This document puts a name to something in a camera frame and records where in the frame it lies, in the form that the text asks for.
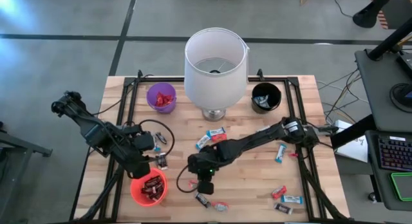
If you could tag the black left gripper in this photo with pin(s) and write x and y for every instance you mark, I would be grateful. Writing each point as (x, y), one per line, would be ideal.
(139, 167)

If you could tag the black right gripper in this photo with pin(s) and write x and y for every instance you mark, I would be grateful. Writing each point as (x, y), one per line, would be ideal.
(206, 185)

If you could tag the brown Hershey's candy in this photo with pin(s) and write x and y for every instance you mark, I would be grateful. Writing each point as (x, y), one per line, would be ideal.
(147, 189)
(158, 161)
(202, 199)
(153, 180)
(158, 193)
(164, 161)
(158, 185)
(283, 208)
(161, 137)

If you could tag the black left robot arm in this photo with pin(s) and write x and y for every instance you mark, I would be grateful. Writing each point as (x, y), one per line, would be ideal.
(80, 117)

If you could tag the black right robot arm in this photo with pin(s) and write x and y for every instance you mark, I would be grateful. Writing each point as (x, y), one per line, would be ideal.
(251, 140)

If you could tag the orange plastic bucket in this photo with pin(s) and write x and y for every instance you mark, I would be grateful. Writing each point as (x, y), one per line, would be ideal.
(136, 195)

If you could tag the purple plastic bucket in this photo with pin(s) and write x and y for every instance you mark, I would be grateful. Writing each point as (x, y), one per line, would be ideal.
(151, 95)

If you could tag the white shade silver table lamp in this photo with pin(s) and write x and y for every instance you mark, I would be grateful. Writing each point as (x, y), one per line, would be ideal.
(215, 89)

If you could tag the grey metal stand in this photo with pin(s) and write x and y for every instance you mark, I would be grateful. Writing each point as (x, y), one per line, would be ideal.
(29, 147)

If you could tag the black plastic bucket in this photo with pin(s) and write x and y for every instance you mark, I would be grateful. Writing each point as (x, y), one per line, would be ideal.
(275, 95)

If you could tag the white paper sheet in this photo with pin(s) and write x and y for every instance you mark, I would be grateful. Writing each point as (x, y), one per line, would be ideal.
(355, 150)

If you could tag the black desk support bar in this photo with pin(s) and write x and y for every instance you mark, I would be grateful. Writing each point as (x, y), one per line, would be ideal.
(354, 132)

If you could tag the backlit black keyboard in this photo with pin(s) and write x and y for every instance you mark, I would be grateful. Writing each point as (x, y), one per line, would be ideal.
(396, 153)

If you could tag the green edged black pad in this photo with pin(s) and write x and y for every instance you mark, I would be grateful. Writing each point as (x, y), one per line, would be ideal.
(404, 185)

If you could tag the grey workstation desk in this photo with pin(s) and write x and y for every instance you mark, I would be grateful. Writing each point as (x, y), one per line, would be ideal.
(380, 76)

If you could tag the black round device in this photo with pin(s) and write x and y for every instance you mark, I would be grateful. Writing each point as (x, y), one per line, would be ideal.
(400, 95)

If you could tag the black stand leg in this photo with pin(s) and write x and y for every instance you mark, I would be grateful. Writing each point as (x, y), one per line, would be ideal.
(365, 16)

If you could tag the black stand tube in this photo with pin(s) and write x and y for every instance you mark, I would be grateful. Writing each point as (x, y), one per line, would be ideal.
(389, 40)

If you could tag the black desk device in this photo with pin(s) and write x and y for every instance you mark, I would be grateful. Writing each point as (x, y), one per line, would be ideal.
(406, 64)

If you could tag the red striped mat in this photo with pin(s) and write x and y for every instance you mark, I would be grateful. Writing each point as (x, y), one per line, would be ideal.
(383, 21)

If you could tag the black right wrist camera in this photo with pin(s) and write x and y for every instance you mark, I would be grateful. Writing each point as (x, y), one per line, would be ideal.
(194, 163)

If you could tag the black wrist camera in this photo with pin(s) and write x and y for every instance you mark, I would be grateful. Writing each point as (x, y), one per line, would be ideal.
(194, 163)
(143, 142)

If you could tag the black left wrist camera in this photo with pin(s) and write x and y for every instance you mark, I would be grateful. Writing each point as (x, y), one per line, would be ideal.
(143, 142)

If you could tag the black frame clamp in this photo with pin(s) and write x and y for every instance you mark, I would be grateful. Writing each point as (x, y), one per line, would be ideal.
(140, 75)
(260, 75)

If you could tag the black aluminium table frame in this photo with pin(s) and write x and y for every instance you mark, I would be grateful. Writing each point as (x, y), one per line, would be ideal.
(174, 78)

